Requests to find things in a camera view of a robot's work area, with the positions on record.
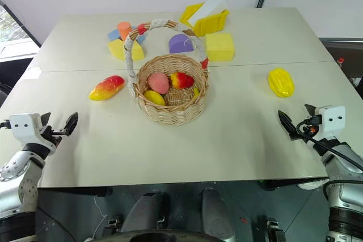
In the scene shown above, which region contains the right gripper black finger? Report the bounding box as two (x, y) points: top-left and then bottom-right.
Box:
(304, 104), (319, 116)
(277, 109), (299, 141)

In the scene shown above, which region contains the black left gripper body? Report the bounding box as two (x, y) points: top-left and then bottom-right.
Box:
(41, 124), (69, 150)

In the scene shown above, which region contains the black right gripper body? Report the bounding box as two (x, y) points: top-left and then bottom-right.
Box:
(296, 114), (323, 143)

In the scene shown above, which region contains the red yellow apple toy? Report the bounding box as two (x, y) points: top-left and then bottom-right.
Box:
(170, 71), (195, 89)

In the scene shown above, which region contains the yellow toy starfruit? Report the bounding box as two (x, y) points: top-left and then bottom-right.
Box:
(267, 67), (296, 99)

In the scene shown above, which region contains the long red-yellow toy mango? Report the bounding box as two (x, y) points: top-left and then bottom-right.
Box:
(88, 75), (125, 102)

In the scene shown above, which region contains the yellow toy lemon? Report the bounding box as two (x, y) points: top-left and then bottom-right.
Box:
(143, 90), (166, 107)

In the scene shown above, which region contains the pink toy peach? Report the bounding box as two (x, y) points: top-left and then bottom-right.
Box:
(147, 73), (170, 94)

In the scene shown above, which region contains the blue foam block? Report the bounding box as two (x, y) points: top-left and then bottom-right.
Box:
(107, 28), (145, 45)

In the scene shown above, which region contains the yellow foam cube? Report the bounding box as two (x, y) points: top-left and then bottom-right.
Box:
(205, 33), (235, 62)

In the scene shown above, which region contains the orange foam cylinder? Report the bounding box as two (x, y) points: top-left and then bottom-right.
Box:
(117, 22), (133, 42)

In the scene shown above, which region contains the dark rounded robot leg shape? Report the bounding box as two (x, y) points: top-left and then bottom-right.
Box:
(200, 188), (237, 242)
(121, 190), (171, 235)

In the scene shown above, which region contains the yellow plastic storage bin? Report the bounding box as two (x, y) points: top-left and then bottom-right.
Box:
(180, 2), (205, 26)
(192, 9), (230, 37)

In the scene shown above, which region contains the purple foam arch block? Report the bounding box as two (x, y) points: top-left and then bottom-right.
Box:
(168, 33), (195, 54)

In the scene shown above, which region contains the white cardboard box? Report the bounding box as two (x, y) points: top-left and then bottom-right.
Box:
(187, 0), (229, 27)

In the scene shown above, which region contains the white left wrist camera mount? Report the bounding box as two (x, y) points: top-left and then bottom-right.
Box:
(9, 113), (44, 144)

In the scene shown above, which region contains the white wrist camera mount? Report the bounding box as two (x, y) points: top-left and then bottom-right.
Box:
(318, 105), (347, 141)
(9, 113), (44, 144)

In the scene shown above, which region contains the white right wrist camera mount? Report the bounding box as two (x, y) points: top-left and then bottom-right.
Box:
(318, 105), (347, 141)

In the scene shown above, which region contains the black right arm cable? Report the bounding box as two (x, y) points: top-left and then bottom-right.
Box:
(296, 120), (363, 211)

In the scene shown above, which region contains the thin white string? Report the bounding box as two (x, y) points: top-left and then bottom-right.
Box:
(90, 196), (106, 239)

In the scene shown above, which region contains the black window frame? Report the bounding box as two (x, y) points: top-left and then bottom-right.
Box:
(0, 0), (42, 48)

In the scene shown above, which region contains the wicker basket with handle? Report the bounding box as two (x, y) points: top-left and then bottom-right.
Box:
(124, 19), (210, 126)

